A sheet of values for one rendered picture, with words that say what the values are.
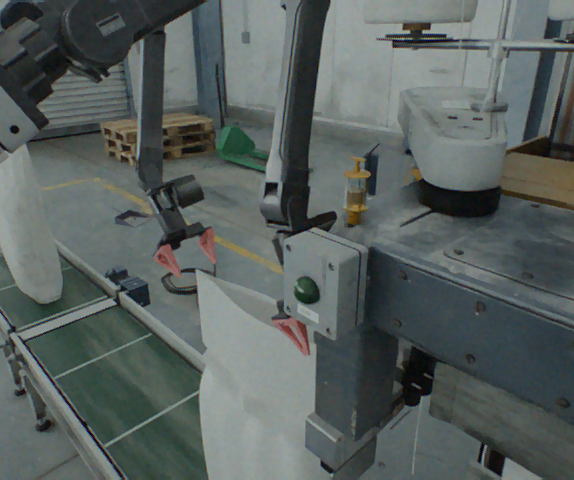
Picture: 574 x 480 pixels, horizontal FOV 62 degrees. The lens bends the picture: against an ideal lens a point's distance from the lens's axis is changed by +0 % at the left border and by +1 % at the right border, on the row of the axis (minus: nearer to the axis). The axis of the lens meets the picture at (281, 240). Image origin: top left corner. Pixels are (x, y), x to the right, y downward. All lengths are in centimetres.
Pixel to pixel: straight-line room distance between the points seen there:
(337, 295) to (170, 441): 121
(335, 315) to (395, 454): 164
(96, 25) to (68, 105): 765
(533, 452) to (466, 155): 37
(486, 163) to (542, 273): 15
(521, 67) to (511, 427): 492
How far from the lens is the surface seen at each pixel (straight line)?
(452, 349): 47
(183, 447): 158
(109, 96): 853
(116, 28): 66
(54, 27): 67
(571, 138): 89
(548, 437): 68
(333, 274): 45
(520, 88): 547
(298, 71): 80
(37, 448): 229
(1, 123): 63
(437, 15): 75
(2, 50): 64
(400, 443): 212
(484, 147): 54
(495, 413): 70
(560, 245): 52
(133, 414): 172
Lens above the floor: 153
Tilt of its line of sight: 24 degrees down
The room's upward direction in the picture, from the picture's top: 1 degrees counter-clockwise
